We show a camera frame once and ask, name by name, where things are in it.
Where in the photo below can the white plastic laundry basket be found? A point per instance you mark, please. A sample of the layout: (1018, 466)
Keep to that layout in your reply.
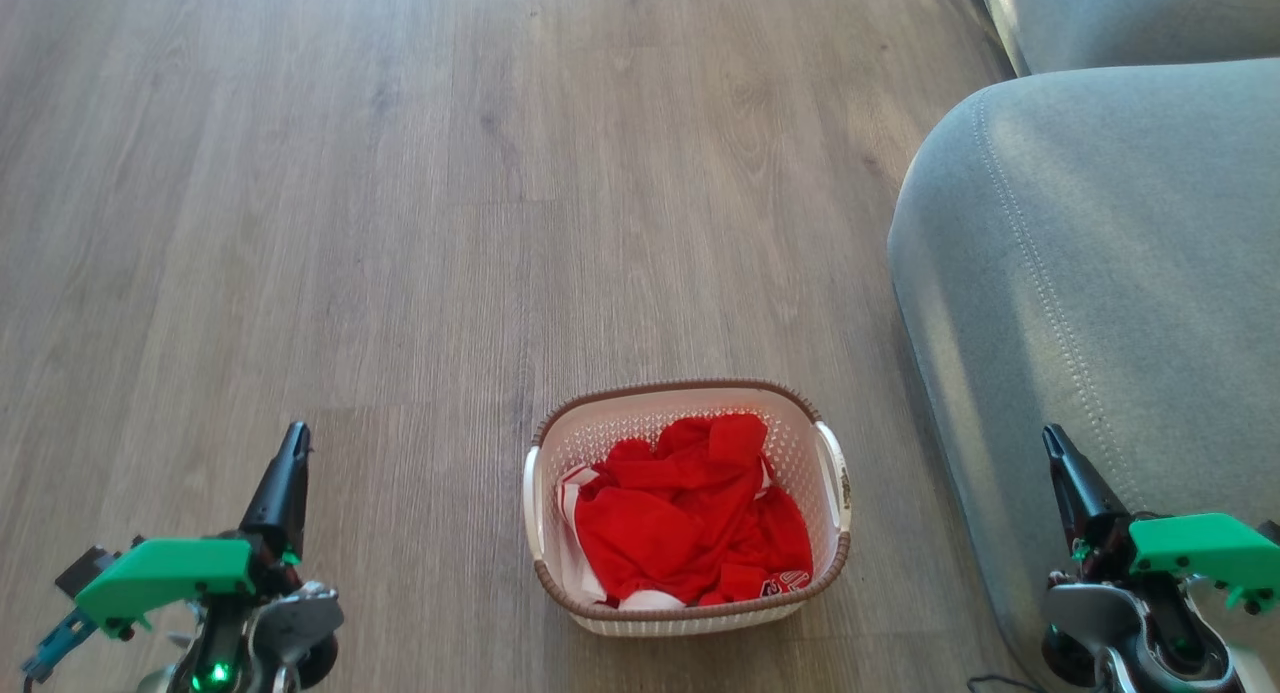
(800, 453)

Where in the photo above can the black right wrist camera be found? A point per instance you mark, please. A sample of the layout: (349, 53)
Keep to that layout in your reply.
(1271, 530)

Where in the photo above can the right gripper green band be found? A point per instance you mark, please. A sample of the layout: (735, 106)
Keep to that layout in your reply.
(1210, 548)

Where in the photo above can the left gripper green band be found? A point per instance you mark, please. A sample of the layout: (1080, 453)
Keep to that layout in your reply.
(170, 573)

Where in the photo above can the grey sofa seat cushion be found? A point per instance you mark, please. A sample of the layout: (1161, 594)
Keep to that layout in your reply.
(1140, 13)

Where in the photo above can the red and white garment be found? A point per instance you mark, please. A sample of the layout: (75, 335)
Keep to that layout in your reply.
(680, 533)

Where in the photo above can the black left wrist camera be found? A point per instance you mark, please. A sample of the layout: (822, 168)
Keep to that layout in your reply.
(88, 571)

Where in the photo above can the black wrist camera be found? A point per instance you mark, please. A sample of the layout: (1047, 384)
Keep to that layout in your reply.
(88, 571)
(1271, 530)

